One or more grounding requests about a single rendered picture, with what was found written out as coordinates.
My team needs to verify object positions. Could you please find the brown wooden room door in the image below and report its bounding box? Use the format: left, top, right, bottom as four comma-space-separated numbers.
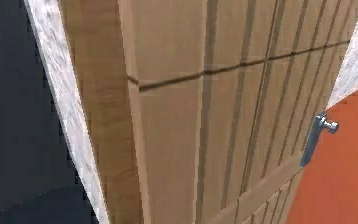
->
57, 0, 358, 224

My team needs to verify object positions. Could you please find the grey metal door handle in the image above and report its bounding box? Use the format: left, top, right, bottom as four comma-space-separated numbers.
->
299, 111, 340, 168

